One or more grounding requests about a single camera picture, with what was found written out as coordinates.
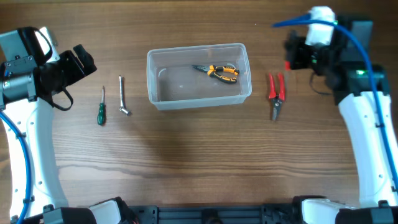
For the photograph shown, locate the black red screwdriver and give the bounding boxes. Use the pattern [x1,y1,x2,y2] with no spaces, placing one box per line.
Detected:
[284,61,290,70]

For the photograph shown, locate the red handled cutters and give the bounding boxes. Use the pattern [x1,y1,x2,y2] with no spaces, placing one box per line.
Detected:
[269,73,285,121]

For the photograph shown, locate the orange black pliers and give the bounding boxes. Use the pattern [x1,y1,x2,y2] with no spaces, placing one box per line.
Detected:
[192,65,240,84]

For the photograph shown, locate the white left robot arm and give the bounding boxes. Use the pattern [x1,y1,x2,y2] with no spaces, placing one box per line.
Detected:
[1,27,139,223]

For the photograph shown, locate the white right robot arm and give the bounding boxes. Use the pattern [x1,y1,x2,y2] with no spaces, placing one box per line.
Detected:
[282,12,397,223]

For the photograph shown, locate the clear plastic container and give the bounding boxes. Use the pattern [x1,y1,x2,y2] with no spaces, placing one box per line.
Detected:
[147,43,252,110]

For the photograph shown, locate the silver socket wrench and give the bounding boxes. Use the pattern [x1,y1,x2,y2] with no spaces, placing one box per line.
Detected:
[119,75,131,116]

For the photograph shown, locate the right blue cable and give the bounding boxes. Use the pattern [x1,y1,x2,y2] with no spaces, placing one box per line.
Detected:
[272,14,398,190]

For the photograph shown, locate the blue cable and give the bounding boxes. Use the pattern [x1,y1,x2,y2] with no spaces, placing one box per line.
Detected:
[272,14,398,190]
[0,111,34,224]

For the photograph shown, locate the green handled screwdriver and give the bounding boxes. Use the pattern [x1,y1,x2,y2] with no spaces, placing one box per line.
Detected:
[97,86,106,126]

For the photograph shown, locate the left blue cable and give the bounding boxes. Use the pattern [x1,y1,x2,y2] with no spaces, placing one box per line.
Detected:
[0,111,34,224]

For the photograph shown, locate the black aluminium frame rail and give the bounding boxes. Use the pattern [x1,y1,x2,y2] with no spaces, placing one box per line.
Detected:
[130,203,300,224]

